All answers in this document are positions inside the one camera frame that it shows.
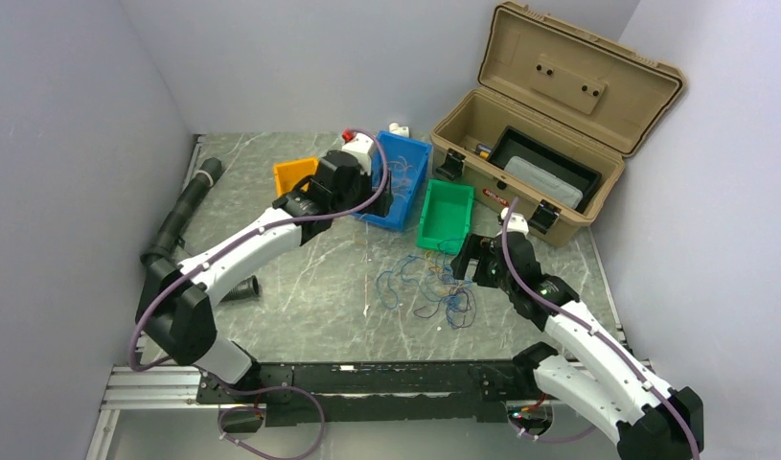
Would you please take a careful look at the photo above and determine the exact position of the blue cable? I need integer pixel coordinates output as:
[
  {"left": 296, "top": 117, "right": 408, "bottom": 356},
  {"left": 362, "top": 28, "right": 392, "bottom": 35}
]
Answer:
[{"left": 375, "top": 240, "right": 479, "bottom": 330}]

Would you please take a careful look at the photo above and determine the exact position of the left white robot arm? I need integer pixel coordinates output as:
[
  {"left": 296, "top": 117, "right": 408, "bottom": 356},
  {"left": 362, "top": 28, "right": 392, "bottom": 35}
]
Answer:
[{"left": 130, "top": 149, "right": 392, "bottom": 403}]

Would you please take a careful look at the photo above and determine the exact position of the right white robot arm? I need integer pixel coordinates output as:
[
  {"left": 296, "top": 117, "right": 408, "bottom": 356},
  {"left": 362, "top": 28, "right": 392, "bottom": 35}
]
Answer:
[{"left": 450, "top": 231, "right": 704, "bottom": 459}]

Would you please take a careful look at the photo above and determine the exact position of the green plastic bin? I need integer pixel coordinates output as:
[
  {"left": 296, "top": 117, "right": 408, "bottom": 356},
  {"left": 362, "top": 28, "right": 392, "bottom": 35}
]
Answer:
[{"left": 416, "top": 179, "right": 474, "bottom": 255}]

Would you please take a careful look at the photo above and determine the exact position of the orange plastic bin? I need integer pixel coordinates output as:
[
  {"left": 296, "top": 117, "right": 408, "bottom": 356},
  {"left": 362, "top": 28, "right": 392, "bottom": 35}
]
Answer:
[{"left": 272, "top": 157, "right": 318, "bottom": 196}]

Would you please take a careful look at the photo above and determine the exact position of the blue plastic bin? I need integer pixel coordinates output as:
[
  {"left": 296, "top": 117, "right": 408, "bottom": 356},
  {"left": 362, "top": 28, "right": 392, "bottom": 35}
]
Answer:
[{"left": 353, "top": 131, "right": 432, "bottom": 232}]

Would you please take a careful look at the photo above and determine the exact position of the white plastic fitting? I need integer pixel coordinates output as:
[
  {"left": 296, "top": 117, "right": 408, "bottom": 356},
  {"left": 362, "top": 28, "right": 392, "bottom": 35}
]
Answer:
[{"left": 388, "top": 123, "right": 410, "bottom": 138}]

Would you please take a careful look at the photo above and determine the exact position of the grey plastic case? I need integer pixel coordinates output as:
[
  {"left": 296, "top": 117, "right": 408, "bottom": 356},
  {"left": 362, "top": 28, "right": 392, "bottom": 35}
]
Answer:
[{"left": 503, "top": 157, "right": 583, "bottom": 208}]

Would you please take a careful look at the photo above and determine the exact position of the yellow blue battery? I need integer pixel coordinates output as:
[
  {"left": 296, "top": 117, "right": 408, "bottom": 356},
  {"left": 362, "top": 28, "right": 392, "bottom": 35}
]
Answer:
[{"left": 475, "top": 145, "right": 492, "bottom": 159}]

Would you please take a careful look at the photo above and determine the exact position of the black toolbox tray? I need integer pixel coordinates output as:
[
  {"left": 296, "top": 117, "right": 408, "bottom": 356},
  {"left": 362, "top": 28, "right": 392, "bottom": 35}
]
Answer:
[{"left": 488, "top": 126, "right": 602, "bottom": 213}]

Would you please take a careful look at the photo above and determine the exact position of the tan plastic toolbox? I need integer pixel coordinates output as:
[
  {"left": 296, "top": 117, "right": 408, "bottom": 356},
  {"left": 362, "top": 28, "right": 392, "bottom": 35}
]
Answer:
[{"left": 430, "top": 1, "right": 687, "bottom": 247}]

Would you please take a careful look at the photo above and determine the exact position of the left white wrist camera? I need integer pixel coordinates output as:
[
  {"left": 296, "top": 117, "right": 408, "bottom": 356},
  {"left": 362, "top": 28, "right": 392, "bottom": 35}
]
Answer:
[{"left": 341, "top": 129, "right": 377, "bottom": 175}]

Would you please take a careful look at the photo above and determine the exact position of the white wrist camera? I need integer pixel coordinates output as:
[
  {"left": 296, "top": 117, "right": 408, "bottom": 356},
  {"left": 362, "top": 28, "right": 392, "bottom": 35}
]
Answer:
[
  {"left": 341, "top": 129, "right": 377, "bottom": 175},
  {"left": 500, "top": 213, "right": 529, "bottom": 236}
]

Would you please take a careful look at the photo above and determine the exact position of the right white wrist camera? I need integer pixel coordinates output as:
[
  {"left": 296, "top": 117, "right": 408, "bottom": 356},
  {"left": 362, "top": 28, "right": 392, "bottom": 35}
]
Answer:
[{"left": 500, "top": 213, "right": 529, "bottom": 236}]

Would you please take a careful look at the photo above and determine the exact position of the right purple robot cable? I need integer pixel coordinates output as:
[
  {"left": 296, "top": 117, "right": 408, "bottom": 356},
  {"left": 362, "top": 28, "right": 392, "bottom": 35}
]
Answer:
[{"left": 498, "top": 196, "right": 702, "bottom": 460}]

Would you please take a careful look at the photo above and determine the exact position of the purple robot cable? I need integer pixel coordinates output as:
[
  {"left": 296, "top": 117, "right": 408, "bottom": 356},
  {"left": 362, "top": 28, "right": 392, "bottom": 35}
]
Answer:
[
  {"left": 126, "top": 128, "right": 391, "bottom": 460},
  {"left": 498, "top": 196, "right": 702, "bottom": 460}
]

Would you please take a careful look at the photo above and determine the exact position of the black corrugated hose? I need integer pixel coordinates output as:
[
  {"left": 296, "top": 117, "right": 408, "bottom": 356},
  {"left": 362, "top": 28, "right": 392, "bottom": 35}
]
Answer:
[{"left": 139, "top": 157, "right": 261, "bottom": 303}]

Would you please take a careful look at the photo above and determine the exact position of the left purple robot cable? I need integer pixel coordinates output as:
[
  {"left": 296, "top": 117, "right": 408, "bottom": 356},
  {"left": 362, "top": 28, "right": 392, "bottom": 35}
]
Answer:
[{"left": 126, "top": 128, "right": 391, "bottom": 460}]

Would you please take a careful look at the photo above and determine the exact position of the aluminium frame rail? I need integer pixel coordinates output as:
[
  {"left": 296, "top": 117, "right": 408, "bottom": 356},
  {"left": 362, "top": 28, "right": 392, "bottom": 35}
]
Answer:
[{"left": 84, "top": 133, "right": 680, "bottom": 460}]

